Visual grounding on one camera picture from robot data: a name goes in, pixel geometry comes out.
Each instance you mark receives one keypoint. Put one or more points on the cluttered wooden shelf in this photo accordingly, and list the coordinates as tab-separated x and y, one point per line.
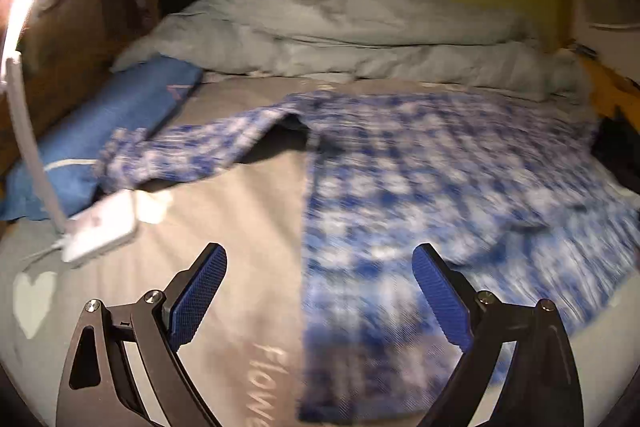
67	48

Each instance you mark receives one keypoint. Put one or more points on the blue white plaid shirt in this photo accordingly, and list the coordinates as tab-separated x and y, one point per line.
506	193

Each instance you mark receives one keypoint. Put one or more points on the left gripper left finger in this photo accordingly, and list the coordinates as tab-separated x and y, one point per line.
97	386

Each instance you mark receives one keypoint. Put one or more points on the white lamp flexible neck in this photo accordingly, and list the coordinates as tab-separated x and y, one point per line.
27	143

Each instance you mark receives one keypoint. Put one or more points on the orange yellow pillow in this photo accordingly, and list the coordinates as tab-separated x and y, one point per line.
610	91

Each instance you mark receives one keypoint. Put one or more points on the blue pillow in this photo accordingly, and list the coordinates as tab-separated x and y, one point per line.
143	96

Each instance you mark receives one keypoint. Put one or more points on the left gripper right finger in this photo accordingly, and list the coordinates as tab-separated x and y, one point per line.
542	384

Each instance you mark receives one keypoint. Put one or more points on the wooden bed frame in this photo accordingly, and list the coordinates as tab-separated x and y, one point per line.
608	27

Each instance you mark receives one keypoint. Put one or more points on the grey printed bed sheet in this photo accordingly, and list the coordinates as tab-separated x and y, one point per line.
246	355

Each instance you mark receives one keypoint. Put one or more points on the light grey-blue duvet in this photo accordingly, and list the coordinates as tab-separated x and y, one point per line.
438	41

